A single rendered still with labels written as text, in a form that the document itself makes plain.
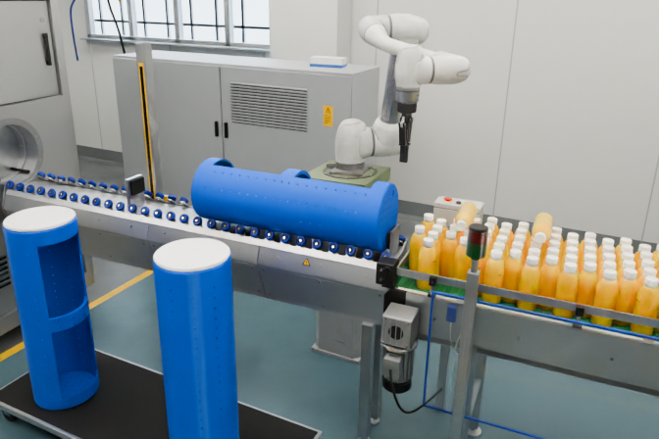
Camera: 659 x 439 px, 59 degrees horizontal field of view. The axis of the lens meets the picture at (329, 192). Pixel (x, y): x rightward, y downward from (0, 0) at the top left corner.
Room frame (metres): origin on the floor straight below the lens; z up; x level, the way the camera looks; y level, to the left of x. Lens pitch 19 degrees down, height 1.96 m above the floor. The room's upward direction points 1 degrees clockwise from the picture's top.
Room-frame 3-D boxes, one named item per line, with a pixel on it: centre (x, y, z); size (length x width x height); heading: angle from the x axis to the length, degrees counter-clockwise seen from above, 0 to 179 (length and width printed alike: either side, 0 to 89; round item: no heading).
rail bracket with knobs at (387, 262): (1.99, -0.23, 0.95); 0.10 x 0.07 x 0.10; 157
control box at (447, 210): (2.38, -0.57, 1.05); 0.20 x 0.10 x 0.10; 67
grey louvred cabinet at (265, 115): (4.58, 0.73, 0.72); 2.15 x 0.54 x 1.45; 64
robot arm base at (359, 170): (2.93, -0.09, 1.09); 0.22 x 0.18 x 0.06; 70
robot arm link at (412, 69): (2.19, -0.30, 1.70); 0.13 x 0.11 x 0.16; 102
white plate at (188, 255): (1.95, 0.51, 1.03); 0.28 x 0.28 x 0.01
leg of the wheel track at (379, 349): (2.28, -0.23, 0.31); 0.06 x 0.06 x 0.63; 67
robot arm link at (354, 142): (2.93, -0.12, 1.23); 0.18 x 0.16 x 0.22; 102
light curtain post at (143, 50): (3.08, 0.98, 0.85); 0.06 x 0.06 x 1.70; 67
